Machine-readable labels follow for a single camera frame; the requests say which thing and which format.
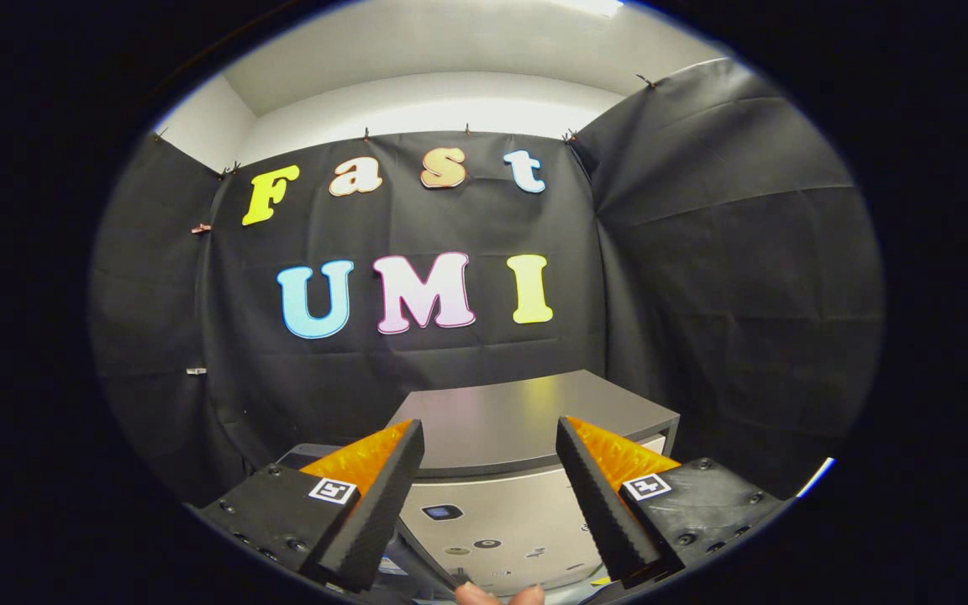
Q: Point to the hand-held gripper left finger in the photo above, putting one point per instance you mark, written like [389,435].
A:
[379,504]

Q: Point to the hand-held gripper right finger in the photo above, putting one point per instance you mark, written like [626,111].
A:
[597,504]

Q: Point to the dark washing machine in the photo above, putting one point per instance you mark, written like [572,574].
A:
[307,455]

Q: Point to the black backdrop cloth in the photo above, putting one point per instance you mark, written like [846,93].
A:
[450,361]

